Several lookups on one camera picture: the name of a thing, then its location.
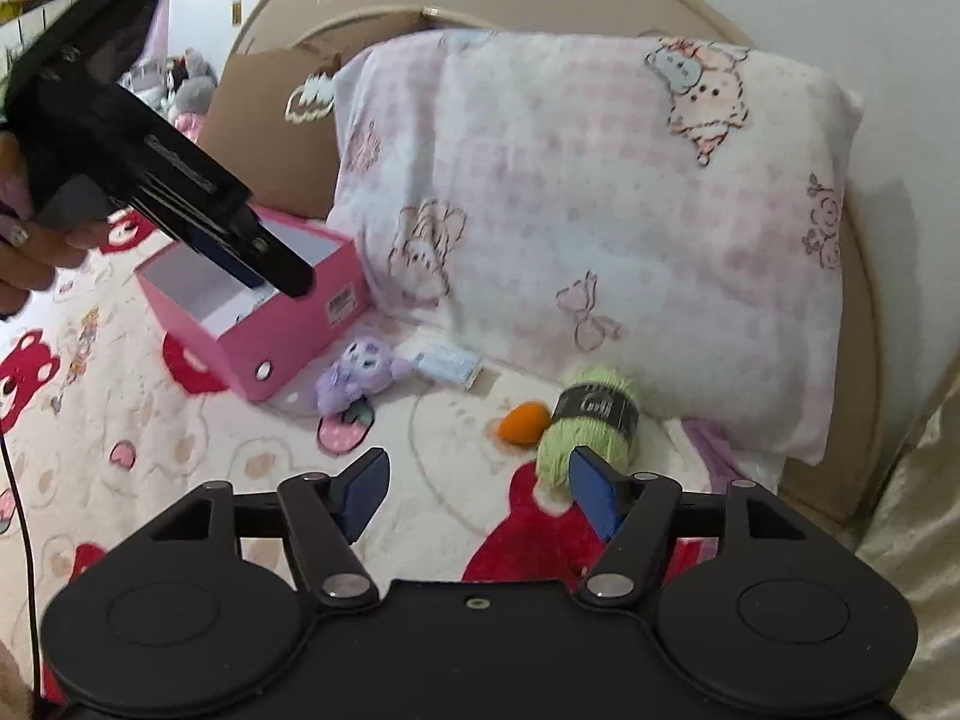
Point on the green yarn skein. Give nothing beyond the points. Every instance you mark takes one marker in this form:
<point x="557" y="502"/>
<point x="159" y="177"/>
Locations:
<point x="559" y="450"/>

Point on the pink checked pillow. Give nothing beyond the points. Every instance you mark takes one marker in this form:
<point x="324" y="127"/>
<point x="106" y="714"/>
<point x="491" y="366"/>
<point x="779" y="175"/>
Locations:
<point x="562" y="202"/>

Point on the purple plush toy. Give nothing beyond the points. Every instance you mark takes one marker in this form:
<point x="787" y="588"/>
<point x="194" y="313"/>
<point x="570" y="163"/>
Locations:
<point x="356" y="379"/>

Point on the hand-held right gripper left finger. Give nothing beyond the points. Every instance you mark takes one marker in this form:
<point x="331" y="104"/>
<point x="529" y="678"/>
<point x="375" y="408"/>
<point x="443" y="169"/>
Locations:
<point x="364" y="491"/>

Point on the pink cardboard box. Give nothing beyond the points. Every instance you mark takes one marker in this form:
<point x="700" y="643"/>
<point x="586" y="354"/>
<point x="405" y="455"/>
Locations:
<point x="307" y="330"/>

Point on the person's left hand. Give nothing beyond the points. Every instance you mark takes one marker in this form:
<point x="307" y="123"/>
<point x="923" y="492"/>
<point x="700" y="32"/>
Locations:
<point x="37" y="255"/>

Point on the small yellow wall fixture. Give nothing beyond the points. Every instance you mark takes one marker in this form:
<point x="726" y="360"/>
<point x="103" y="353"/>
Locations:
<point x="237" y="12"/>

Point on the pink curtain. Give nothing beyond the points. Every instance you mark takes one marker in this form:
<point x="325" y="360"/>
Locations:
<point x="163" y="0"/>

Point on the grey plush toy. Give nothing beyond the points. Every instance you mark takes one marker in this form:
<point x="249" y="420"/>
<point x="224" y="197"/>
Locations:
<point x="191" y="90"/>

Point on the beige satin cloth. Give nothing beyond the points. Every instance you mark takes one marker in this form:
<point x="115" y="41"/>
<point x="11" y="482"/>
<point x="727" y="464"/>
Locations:
<point x="915" y="540"/>

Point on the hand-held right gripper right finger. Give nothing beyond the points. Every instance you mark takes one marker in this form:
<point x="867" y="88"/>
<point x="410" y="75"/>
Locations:
<point x="596" y="495"/>

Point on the brown pillow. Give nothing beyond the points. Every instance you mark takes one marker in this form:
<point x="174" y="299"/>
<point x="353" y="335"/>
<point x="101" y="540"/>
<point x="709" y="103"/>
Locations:
<point x="255" y="127"/>

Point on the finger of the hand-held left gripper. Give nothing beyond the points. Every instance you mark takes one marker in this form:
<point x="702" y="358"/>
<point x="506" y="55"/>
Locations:
<point x="232" y="264"/>
<point x="289" y="274"/>

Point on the orange ball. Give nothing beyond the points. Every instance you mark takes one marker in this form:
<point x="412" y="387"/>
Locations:
<point x="525" y="424"/>

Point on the small white blue box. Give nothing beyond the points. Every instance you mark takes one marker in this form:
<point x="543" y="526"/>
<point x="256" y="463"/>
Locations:
<point x="450" y="366"/>

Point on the person's beige fleece clothing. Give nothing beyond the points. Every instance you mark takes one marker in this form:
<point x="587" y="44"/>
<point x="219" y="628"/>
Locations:
<point x="11" y="686"/>

